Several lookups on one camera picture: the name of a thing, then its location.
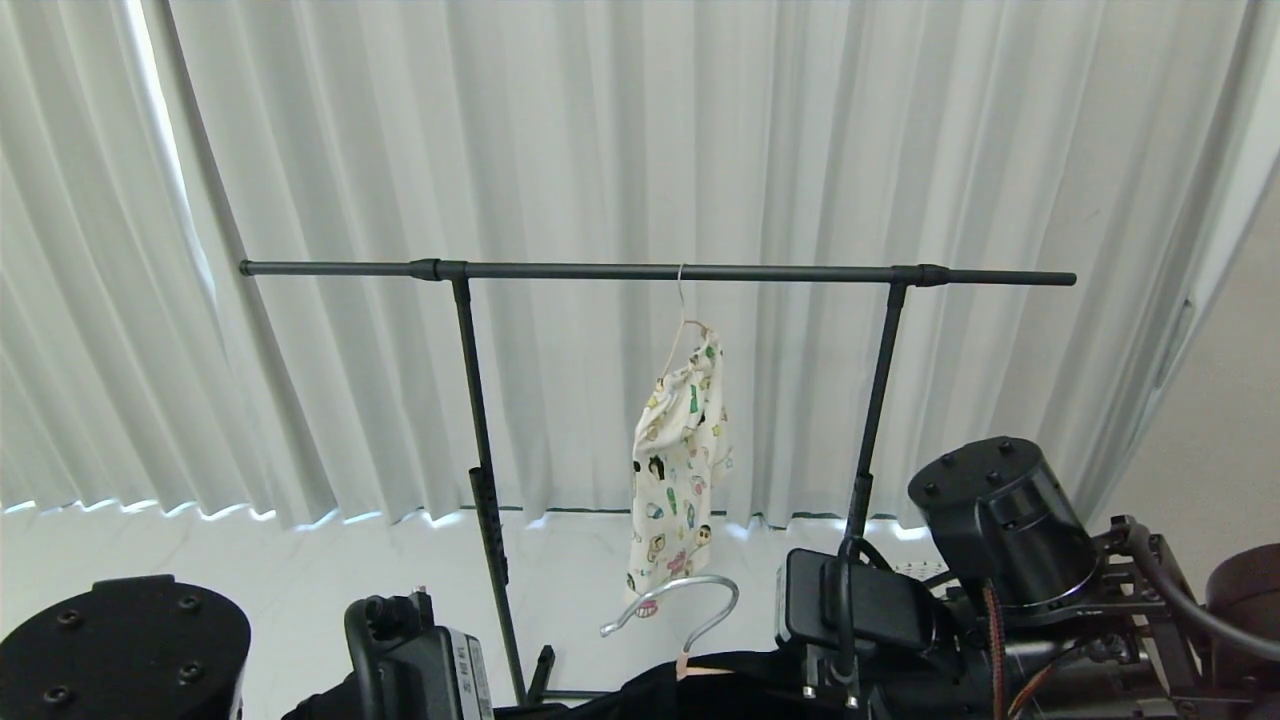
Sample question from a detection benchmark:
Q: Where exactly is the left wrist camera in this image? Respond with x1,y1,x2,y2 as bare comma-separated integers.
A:
345,590,496,720

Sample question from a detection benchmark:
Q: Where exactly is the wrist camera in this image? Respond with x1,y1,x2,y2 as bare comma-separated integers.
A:
345,590,496,720
775,548,941,706

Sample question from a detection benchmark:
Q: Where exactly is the pink clothes hanger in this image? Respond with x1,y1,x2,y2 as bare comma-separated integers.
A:
598,575,741,683
663,264,713,373

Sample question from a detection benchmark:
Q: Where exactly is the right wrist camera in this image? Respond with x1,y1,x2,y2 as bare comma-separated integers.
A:
775,548,941,706

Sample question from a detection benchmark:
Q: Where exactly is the cream printed garment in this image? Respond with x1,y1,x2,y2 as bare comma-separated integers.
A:
627,330,734,619

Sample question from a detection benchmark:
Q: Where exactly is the black clothes rack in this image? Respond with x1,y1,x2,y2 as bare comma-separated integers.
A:
240,258,1078,706

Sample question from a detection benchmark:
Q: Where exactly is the black garment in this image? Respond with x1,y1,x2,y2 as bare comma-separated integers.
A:
280,650,831,720

